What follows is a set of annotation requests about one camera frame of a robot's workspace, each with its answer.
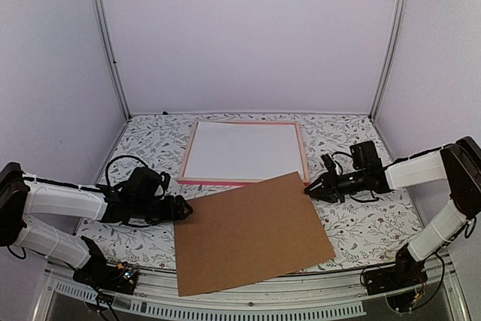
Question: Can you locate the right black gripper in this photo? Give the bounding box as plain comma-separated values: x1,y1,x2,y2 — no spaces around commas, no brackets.
303,168,367,204

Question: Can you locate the brown cardboard backing board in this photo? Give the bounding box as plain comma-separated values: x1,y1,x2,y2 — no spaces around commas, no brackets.
174,172,335,296

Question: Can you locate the right aluminium corner post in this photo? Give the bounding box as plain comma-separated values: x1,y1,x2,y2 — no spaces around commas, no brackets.
369,0,408,123

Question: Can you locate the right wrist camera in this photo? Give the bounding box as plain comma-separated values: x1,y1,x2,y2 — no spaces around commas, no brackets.
321,154,338,175

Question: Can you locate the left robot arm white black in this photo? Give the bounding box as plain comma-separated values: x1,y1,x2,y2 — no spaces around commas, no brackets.
1,162,193,286

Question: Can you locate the pink wooden picture frame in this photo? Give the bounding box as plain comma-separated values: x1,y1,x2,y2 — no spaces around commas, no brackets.
177,120,312,186

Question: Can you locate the front aluminium rail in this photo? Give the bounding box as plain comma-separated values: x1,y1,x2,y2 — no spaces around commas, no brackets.
32,252,477,320

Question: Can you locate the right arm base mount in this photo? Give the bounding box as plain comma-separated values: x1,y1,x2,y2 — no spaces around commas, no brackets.
360,266,428,313

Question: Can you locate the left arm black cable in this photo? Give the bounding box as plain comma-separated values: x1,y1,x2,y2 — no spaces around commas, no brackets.
104,155,170,190

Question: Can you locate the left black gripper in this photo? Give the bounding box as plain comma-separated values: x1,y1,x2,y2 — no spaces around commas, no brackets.
132,195,194,227

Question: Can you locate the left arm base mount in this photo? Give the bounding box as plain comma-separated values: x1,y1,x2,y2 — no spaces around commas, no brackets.
73,236,138,295

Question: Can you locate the landscape photo print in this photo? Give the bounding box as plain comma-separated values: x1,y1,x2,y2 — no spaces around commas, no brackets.
183,122,304,180

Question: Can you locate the aluminium corner post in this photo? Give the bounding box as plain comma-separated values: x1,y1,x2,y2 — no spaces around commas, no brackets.
92,0,132,121
369,0,408,123

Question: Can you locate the left aluminium corner post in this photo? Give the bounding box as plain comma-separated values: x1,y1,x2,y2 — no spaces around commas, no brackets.
92,0,132,121

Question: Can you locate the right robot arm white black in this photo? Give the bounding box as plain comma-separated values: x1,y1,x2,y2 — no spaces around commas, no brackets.
304,136,480,288

